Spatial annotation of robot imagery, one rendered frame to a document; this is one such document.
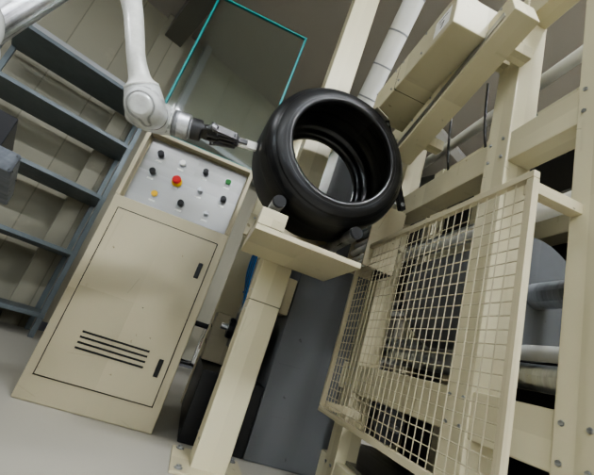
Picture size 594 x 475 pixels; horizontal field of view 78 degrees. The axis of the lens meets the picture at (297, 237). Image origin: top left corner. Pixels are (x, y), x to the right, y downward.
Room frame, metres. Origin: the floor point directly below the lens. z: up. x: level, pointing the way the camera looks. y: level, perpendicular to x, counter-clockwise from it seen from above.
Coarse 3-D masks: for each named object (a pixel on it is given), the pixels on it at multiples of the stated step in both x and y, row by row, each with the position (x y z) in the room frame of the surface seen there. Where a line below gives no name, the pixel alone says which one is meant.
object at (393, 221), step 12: (384, 216) 1.47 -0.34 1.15; (396, 216) 1.48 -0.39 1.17; (372, 228) 1.47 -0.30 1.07; (384, 228) 1.48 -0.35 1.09; (396, 228) 1.49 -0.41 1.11; (360, 240) 1.62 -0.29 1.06; (372, 240) 1.47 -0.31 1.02; (396, 240) 1.49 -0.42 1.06; (360, 252) 1.55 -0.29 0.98; (384, 252) 1.48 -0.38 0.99; (384, 264) 1.48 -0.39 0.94; (384, 276) 1.55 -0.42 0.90
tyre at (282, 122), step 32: (320, 96) 1.09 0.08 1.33; (352, 96) 1.12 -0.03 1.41; (288, 128) 1.07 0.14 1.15; (320, 128) 1.37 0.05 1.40; (352, 128) 1.33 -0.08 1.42; (384, 128) 1.16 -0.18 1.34; (256, 160) 1.19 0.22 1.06; (288, 160) 1.07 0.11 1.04; (352, 160) 1.42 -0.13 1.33; (384, 160) 1.31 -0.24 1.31; (256, 192) 1.28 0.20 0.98; (288, 192) 1.11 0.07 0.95; (320, 192) 1.10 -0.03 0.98; (384, 192) 1.17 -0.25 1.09; (288, 224) 1.27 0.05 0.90; (320, 224) 1.17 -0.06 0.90; (352, 224) 1.17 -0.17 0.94
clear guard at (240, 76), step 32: (224, 0) 1.64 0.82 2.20; (224, 32) 1.65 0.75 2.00; (256, 32) 1.68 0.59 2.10; (288, 32) 1.71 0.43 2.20; (192, 64) 1.64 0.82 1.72; (224, 64) 1.67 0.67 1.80; (256, 64) 1.70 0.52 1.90; (288, 64) 1.73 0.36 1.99; (192, 96) 1.65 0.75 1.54; (224, 96) 1.68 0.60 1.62; (256, 96) 1.71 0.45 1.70; (256, 128) 1.72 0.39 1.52
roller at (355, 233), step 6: (354, 228) 1.14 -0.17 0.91; (342, 234) 1.21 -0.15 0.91; (348, 234) 1.16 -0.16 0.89; (354, 234) 1.14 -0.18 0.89; (360, 234) 1.14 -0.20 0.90; (336, 240) 1.27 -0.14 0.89; (342, 240) 1.21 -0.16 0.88; (348, 240) 1.18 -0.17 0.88; (354, 240) 1.16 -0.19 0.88; (324, 246) 1.39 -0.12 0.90; (330, 246) 1.33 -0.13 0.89; (336, 246) 1.29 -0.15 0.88; (342, 246) 1.26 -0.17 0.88
